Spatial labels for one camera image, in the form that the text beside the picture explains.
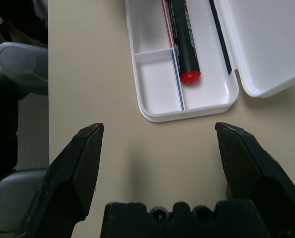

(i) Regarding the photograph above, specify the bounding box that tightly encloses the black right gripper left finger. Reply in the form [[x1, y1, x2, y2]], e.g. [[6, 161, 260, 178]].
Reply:
[[13, 122, 105, 238]]

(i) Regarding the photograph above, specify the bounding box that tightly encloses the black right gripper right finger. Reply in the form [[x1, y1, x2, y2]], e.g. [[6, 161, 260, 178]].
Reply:
[[214, 121, 295, 238]]

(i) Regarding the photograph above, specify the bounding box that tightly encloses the black marker with red cap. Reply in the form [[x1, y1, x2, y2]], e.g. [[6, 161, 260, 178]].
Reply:
[[167, 0, 202, 86]]

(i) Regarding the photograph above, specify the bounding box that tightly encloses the grey left robot leg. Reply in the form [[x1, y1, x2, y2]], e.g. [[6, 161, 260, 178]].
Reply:
[[0, 41, 49, 96]]

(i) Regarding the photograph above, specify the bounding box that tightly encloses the white plastic pencil case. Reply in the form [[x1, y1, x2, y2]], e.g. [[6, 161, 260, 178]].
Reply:
[[124, 0, 295, 123]]

